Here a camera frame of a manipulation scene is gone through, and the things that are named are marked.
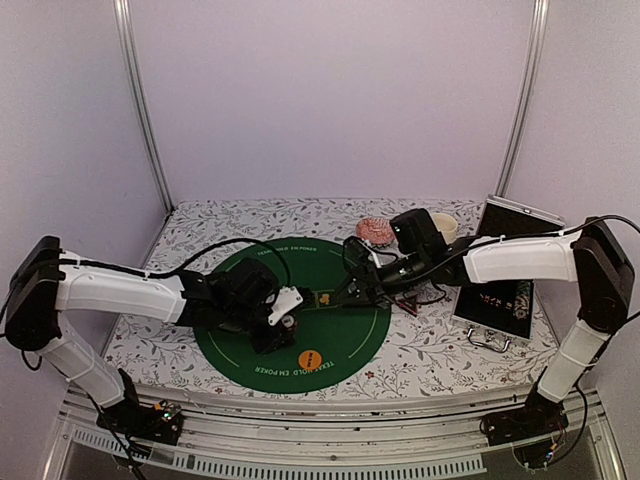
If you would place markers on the aluminium front rail frame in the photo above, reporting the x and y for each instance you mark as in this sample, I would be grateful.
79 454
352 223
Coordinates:
236 437

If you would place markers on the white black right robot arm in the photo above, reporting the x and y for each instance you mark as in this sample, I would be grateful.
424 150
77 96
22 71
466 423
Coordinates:
588 255

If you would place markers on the aluminium poker chip case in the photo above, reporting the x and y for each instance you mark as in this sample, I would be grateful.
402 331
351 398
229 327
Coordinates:
484 311

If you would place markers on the red patterned small bowl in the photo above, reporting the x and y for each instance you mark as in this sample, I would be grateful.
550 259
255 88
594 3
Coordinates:
376 231

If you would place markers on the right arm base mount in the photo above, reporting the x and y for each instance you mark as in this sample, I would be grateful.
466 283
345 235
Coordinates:
537 417

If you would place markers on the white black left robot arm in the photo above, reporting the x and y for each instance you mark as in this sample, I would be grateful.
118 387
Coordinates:
51 281

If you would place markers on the aluminium frame post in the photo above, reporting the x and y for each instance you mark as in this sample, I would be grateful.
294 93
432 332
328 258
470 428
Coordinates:
533 57
124 25

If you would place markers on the green chip stack in case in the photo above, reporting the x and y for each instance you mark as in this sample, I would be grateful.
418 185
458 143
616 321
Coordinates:
522 300

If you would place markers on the red chip stack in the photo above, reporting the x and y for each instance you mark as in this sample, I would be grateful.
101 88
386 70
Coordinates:
288 321

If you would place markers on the round green poker mat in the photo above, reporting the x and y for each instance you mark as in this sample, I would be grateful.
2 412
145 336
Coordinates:
347 338

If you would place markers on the right aluminium frame post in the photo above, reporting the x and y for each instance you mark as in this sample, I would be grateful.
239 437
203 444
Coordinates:
533 57

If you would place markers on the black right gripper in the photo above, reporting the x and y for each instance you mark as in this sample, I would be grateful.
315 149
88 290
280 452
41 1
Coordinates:
368 285

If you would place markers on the left aluminium frame post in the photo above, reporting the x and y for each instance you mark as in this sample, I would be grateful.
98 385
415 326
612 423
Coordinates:
124 25

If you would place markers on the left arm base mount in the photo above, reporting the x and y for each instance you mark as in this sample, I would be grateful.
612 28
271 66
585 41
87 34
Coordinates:
160 423

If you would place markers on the red black triangle token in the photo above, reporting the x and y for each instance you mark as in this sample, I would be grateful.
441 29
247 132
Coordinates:
408 304

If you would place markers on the cream ceramic mug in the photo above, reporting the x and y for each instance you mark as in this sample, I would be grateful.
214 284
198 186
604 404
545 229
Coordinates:
446 225

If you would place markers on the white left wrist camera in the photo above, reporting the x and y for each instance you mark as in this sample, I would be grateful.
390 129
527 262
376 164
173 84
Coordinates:
287 299

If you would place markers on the orange round blind button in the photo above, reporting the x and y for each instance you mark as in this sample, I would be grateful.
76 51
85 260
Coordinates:
310 360

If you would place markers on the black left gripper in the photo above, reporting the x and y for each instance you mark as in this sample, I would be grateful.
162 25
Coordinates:
268 344

